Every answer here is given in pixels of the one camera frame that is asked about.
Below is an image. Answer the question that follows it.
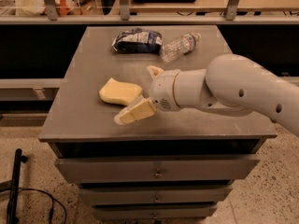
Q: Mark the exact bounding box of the grey drawer cabinet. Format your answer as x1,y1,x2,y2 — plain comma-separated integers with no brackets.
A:
39,26,277,210

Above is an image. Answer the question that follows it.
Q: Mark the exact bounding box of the clear plastic water bottle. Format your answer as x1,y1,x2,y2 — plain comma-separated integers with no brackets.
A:
160,33,201,63

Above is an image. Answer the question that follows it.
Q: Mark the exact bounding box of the metal railing frame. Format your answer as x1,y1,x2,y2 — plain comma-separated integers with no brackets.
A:
0,0,299,25

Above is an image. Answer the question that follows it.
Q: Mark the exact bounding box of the middle grey drawer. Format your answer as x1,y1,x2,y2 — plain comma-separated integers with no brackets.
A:
79,185,232,205

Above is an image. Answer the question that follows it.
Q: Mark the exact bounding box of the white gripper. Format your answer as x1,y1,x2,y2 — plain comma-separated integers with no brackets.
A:
114,65,180,125

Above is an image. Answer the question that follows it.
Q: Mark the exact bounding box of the black floor cable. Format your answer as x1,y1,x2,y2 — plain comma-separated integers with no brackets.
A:
0,188,68,224

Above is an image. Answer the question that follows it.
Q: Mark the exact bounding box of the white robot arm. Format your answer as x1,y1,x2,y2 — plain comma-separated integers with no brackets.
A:
114,54,299,135

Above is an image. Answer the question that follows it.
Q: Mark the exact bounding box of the grey drawer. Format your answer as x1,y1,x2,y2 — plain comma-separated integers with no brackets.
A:
79,185,232,205
55,154,259,184
93,203,217,220

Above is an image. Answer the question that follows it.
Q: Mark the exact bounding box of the black stand pole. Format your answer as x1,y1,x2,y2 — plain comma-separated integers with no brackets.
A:
7,148,28,224

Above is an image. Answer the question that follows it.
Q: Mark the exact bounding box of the yellow wavy sponge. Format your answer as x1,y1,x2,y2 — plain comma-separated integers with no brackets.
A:
99,78,142,106

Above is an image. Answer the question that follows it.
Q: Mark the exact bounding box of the blue white snack bag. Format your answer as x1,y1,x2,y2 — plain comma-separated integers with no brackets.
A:
112,28,163,53

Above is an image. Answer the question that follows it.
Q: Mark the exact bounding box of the bottom grey drawer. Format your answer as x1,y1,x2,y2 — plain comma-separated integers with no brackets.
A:
93,203,217,220

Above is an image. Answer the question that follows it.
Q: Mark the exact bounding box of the top grey drawer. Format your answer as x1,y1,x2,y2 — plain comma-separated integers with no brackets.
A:
55,154,259,184

